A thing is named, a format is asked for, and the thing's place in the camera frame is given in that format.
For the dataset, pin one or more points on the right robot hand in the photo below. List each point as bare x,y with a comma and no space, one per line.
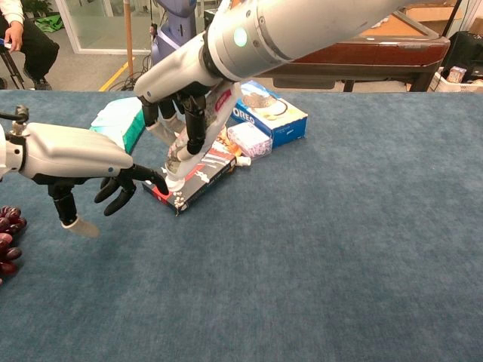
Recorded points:
173,71

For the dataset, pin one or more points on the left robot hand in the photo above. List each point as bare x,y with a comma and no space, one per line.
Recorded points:
68,151

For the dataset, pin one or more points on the white printed tube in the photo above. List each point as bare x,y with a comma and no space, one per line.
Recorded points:
220,117

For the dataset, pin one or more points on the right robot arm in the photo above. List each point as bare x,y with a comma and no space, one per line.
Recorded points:
283,30

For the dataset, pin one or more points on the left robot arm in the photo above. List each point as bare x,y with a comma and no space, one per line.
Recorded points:
2,158

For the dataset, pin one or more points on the blue carpet floor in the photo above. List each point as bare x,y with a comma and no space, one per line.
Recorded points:
302,245

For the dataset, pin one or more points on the green wet wipes pack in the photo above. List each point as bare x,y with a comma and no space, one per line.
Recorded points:
113,120

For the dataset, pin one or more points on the wooden pole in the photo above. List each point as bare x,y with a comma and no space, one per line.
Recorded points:
129,37

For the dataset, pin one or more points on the white framed glass partition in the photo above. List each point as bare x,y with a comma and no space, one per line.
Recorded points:
105,22

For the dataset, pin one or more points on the orange spouted snack pouch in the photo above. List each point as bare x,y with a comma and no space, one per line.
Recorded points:
226,145

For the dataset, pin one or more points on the bunch of red grapes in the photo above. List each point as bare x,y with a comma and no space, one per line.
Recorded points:
9,226

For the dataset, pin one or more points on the small white box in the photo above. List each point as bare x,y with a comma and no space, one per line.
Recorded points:
249,139

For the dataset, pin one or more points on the seated person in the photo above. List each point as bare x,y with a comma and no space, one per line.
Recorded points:
37,53

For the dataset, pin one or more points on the black and red box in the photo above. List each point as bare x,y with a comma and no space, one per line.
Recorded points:
203,177

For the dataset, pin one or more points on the blue Oreo box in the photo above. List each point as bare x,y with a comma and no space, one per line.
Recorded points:
279,120

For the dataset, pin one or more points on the green bag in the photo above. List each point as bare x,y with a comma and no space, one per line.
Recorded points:
49,23

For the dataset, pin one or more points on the brown mahjong table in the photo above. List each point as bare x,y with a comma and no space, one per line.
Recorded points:
377,56

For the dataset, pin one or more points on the brown cardboard box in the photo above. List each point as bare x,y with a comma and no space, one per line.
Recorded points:
430,14

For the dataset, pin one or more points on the small drink carton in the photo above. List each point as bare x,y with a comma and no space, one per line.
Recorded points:
456,73

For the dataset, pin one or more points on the white storage crate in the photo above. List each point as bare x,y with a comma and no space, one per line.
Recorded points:
460,86

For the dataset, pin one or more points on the black bag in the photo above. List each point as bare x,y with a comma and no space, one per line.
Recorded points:
468,49

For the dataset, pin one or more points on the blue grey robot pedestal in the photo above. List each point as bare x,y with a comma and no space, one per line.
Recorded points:
177,19

